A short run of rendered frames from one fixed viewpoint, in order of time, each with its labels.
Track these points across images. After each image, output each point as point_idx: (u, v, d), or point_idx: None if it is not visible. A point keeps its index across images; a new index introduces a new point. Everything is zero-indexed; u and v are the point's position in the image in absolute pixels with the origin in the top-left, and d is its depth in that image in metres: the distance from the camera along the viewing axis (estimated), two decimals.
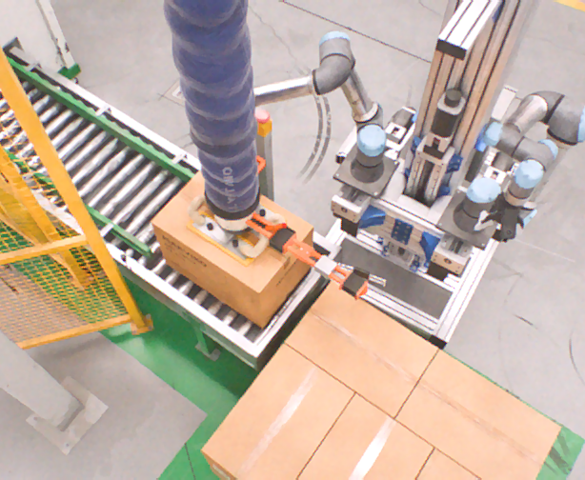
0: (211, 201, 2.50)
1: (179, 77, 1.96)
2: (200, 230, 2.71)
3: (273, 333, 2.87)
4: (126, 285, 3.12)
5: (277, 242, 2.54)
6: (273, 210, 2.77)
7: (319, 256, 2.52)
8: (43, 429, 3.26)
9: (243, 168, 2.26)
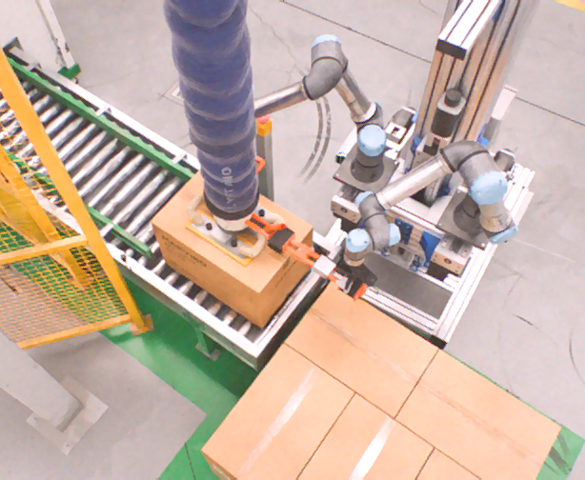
0: (210, 201, 2.50)
1: (178, 76, 1.96)
2: (198, 230, 2.71)
3: (273, 333, 2.87)
4: (126, 285, 3.12)
5: (276, 242, 2.54)
6: (272, 210, 2.77)
7: (318, 257, 2.52)
8: (43, 429, 3.26)
9: (242, 168, 2.26)
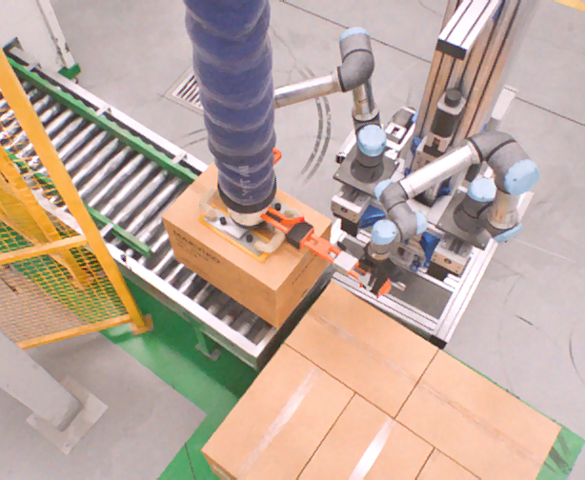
0: (224, 193, 2.37)
1: (198, 88, 1.94)
2: (211, 224, 2.58)
3: (273, 333, 2.87)
4: (126, 285, 3.12)
5: (294, 237, 2.41)
6: (290, 204, 2.64)
7: (339, 252, 2.38)
8: (43, 429, 3.26)
9: None
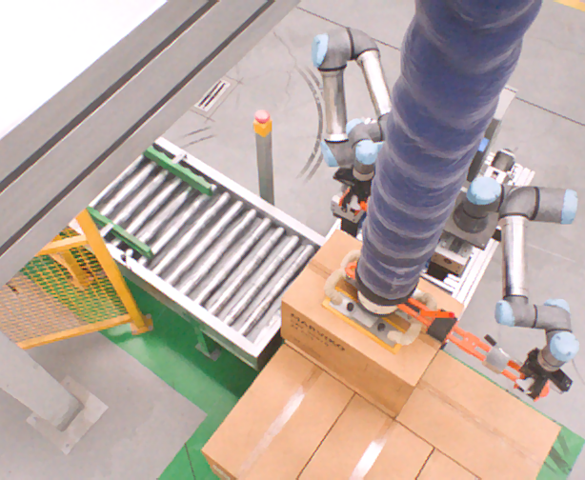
0: (365, 285, 2.18)
1: (373, 190, 1.76)
2: (338, 310, 2.40)
3: (273, 333, 2.87)
4: (126, 285, 3.12)
5: (437, 330, 2.23)
6: (418, 286, 2.46)
7: (488, 349, 2.21)
8: (43, 429, 3.26)
9: None
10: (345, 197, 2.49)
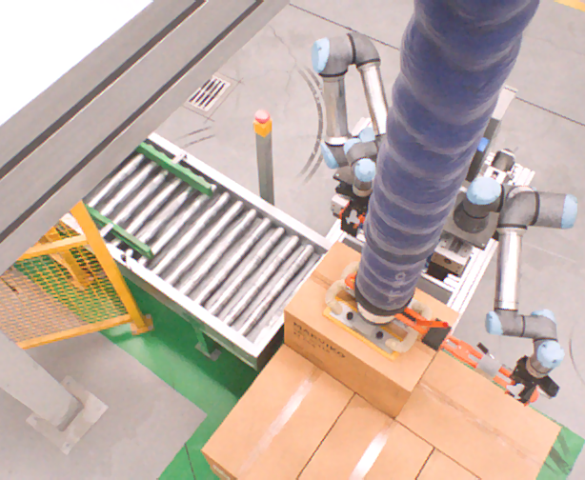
0: (363, 296, 2.31)
1: (374, 188, 1.76)
2: (338, 319, 2.52)
3: (273, 333, 2.87)
4: (126, 285, 3.12)
5: (433, 339, 2.35)
6: (414, 295, 2.58)
7: (481, 356, 2.33)
8: (43, 429, 3.26)
9: (416, 271, 2.07)
10: (344, 211, 2.61)
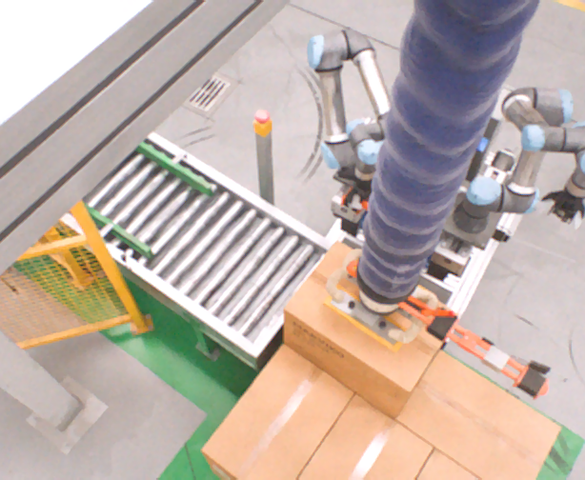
0: (366, 284, 2.21)
1: (374, 188, 1.76)
2: (339, 309, 2.42)
3: (273, 333, 2.87)
4: (126, 285, 3.12)
5: (438, 329, 2.25)
6: (419, 285, 2.48)
7: (488, 347, 2.23)
8: (43, 429, 3.26)
9: None
10: (346, 197, 2.51)
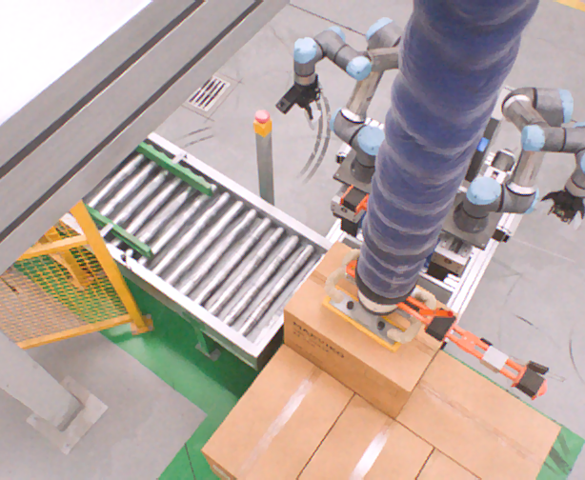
0: (364, 284, 2.21)
1: (373, 188, 1.76)
2: (338, 309, 2.42)
3: (273, 333, 2.87)
4: (126, 285, 3.12)
5: (436, 330, 2.25)
6: (418, 285, 2.48)
7: (487, 348, 2.23)
8: (43, 429, 3.26)
9: None
10: (345, 197, 2.51)
